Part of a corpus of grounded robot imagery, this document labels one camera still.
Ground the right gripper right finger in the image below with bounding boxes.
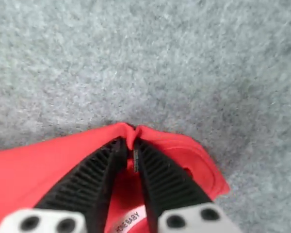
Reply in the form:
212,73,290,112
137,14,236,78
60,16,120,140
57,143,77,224
132,138,242,233

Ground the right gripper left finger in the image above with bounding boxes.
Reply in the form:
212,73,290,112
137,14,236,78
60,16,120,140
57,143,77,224
0,137,129,233

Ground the red shirt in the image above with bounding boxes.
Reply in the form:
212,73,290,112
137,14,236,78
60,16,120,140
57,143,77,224
0,122,230,233

